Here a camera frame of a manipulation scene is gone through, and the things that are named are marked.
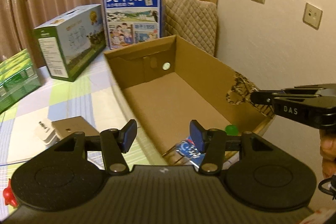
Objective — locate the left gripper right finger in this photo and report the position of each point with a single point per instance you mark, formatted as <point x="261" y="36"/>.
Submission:
<point x="200" y="136"/>

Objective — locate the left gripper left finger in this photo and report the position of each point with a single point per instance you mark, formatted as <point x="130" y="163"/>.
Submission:
<point x="122" y="139"/>

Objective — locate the bronze metal wire rack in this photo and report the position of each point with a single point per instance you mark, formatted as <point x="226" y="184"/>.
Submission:
<point x="241" y="92"/>

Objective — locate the person's right hand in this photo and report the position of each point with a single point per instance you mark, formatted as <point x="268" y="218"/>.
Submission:
<point x="328" y="152"/>

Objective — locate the blue snack packet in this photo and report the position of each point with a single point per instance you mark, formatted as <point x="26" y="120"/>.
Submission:
<point x="189" y="154"/>

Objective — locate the green ball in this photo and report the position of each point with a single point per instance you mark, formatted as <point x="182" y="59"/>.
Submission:
<point x="231" y="130"/>

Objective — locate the checkered bed sheet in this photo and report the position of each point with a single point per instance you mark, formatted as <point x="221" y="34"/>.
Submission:
<point x="94" y="96"/>

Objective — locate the open brown cardboard box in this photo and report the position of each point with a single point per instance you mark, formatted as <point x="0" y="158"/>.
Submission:
<point x="168" y="82"/>

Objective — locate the beige flat square panel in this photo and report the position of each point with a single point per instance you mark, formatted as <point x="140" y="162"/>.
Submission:
<point x="68" y="126"/>

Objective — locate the white square plug adapter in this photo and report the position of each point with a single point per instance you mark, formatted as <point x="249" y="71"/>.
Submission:
<point x="46" y="132"/>

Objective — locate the green white milk carton box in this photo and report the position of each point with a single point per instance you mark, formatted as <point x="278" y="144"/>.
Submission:
<point x="71" y="41"/>

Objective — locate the quilted beige chair cushion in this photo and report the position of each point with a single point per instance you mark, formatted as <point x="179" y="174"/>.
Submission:
<point x="193" y="20"/>

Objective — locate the green tissue multipack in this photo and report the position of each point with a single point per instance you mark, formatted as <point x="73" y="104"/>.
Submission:
<point x="19" y="78"/>

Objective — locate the blue milk carton box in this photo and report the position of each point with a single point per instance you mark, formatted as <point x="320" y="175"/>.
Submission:
<point x="131" y="22"/>

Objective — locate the red green toy figure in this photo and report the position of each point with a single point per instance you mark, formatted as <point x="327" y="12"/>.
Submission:
<point x="8" y="196"/>

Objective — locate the single beige wall socket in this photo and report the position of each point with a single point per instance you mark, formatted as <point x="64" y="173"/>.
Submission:
<point x="312" y="16"/>

